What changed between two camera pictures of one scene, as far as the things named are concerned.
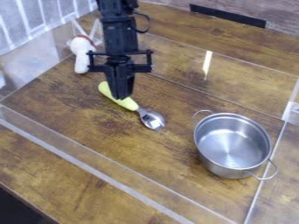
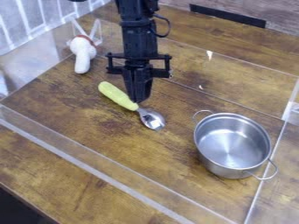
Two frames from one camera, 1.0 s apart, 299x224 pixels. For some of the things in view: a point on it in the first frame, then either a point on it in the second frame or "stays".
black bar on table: [214, 12] stays
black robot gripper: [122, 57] → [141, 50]
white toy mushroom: [82, 45] stays
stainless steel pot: [234, 145] stays
